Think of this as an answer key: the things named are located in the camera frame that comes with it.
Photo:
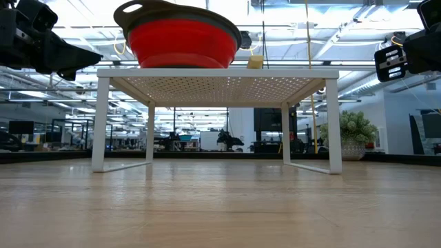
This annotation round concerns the green potted plant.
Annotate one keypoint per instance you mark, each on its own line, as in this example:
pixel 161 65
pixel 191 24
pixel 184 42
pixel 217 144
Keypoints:
pixel 355 132

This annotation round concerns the white perforated metal shelf riser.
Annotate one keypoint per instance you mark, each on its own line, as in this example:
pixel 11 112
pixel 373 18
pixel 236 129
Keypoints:
pixel 217 73

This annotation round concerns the red collapsible colander grey rim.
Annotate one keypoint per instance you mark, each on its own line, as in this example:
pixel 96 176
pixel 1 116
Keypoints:
pixel 182 43

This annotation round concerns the black wall screen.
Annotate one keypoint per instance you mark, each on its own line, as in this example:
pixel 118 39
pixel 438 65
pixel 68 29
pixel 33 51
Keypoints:
pixel 270 118

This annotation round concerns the dark standing panel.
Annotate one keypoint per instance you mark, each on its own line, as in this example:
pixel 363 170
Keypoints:
pixel 432 125

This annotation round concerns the black aluminium table frame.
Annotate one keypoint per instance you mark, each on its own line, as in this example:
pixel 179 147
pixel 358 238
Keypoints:
pixel 396 159

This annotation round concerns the small black background monitor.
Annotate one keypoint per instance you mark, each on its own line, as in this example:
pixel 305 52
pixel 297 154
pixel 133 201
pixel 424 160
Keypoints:
pixel 20 127

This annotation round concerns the black background robot arm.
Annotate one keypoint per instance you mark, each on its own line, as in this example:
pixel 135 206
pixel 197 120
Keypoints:
pixel 229 139

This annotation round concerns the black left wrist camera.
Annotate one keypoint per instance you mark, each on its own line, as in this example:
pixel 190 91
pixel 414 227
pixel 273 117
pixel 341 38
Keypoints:
pixel 38 15

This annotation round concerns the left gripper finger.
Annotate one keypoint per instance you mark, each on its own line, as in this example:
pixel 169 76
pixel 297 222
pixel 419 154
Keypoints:
pixel 69 48
pixel 77 63

